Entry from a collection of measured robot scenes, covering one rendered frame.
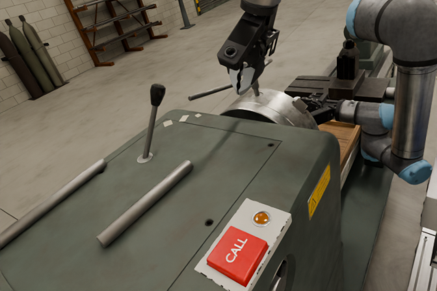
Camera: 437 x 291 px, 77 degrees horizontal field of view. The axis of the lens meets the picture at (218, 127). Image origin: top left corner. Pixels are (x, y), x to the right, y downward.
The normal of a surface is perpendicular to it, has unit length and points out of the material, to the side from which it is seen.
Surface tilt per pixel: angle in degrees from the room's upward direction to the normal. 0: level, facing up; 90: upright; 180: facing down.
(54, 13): 90
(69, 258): 0
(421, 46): 79
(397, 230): 0
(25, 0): 90
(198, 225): 0
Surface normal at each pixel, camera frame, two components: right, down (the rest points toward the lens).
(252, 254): -0.23, -0.83
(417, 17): -0.37, 0.02
